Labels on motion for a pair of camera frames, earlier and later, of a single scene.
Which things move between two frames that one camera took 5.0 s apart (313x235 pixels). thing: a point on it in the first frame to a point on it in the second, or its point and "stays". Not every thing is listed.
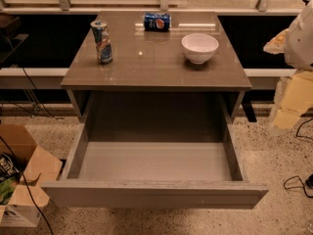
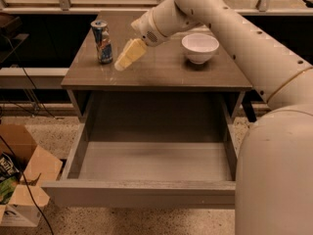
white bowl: x=199 y=47 stays
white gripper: x=300 y=43 to x=145 y=29
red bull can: x=103 y=40 stays
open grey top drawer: x=156 y=150 stays
